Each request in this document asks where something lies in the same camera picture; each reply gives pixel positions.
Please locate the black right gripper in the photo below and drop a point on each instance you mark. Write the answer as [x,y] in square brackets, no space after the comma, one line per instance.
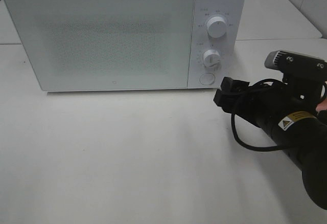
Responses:
[270,104]

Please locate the round door release button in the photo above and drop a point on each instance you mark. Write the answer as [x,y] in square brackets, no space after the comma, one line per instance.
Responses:
[207,79]

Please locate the white microwave door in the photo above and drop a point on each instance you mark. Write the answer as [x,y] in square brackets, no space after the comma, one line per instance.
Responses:
[93,45]

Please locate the pink plate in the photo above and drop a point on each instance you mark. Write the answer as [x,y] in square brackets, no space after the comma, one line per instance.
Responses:
[322,106]

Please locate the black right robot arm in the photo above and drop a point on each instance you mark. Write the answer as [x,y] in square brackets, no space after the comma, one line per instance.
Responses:
[306,149]

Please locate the lower white timer knob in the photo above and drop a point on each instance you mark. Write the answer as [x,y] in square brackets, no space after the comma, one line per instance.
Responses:
[211,58]

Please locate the upper white power knob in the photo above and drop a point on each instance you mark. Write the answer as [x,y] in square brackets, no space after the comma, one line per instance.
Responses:
[216,26]

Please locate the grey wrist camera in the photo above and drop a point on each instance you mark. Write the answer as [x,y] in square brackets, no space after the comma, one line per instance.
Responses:
[297,65]

